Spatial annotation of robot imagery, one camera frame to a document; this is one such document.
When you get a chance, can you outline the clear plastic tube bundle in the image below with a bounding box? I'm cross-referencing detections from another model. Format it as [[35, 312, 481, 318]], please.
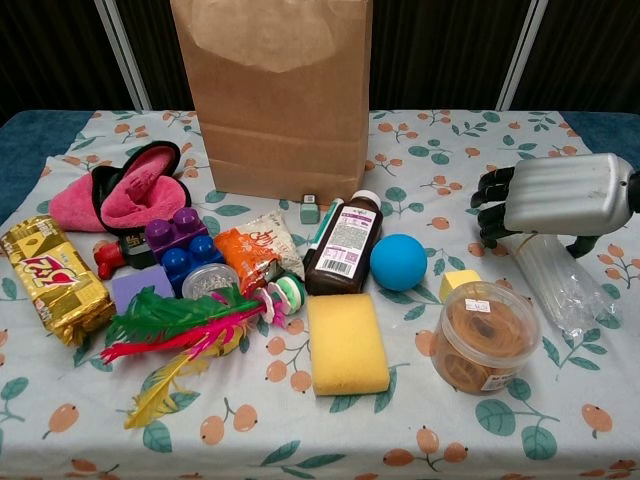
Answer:
[[509, 233, 619, 336]]

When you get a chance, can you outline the orange snack packet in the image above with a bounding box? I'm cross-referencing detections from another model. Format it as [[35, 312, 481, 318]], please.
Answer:
[[214, 209, 306, 296]]

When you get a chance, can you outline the yellow foam cube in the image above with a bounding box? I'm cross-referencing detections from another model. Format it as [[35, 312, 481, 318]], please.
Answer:
[[438, 269, 482, 304]]

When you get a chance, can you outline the small green cube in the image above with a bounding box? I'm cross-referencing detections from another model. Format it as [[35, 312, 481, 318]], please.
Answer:
[[298, 193, 322, 225]]

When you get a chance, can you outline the brown medicine bottle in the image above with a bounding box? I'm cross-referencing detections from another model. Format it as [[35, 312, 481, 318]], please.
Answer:
[[303, 189, 385, 297]]

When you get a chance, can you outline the blue ball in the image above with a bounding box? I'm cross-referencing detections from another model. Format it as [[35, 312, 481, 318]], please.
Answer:
[[369, 233, 430, 292]]

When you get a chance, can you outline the black ribbed partition panel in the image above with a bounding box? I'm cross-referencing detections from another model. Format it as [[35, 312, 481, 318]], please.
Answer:
[[117, 0, 201, 112], [0, 0, 136, 114], [514, 0, 640, 114], [372, 0, 526, 112]]

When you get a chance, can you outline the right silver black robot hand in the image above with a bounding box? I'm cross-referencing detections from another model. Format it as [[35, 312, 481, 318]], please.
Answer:
[[469, 152, 635, 260]]

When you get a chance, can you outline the rubber band tub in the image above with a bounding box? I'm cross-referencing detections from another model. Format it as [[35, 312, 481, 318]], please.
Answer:
[[430, 280, 544, 396]]

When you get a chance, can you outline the green white marker pen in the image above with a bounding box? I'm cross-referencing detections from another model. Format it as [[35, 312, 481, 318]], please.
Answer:
[[302, 197, 346, 266]]

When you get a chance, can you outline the colourful feather shuttlecock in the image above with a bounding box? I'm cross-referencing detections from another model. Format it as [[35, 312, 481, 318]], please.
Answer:
[[99, 277, 305, 431]]

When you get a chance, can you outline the floral print tablecloth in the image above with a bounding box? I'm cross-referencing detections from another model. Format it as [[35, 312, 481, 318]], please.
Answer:
[[0, 109, 640, 480]]

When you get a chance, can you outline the gold foil snack package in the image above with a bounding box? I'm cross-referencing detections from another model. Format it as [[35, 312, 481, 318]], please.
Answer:
[[0, 214, 117, 348]]

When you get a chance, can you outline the pink plush cloth black trim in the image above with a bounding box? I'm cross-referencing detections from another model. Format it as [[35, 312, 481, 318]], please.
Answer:
[[48, 140, 192, 235]]

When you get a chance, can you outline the clear round pin box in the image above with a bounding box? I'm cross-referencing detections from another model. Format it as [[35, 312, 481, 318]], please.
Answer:
[[181, 263, 239, 301]]

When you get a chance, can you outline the lilac foam cube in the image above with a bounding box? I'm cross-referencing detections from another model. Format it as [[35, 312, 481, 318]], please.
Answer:
[[110, 265, 176, 316]]

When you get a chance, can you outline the purple toy building block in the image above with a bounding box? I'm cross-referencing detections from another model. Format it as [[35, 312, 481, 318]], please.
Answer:
[[144, 207, 211, 261]]

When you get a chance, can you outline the yellow sponge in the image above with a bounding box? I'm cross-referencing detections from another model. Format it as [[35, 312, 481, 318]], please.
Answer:
[[305, 292, 391, 397]]

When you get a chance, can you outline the brown paper bag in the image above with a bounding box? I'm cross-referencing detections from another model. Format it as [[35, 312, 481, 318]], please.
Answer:
[[169, 0, 375, 206]]

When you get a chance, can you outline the blue toy building block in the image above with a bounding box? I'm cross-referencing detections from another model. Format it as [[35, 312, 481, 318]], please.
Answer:
[[160, 234, 225, 296]]

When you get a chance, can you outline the aluminium partition frame post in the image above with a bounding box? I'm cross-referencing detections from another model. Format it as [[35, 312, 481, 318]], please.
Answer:
[[94, 0, 154, 112], [494, 0, 551, 112]]

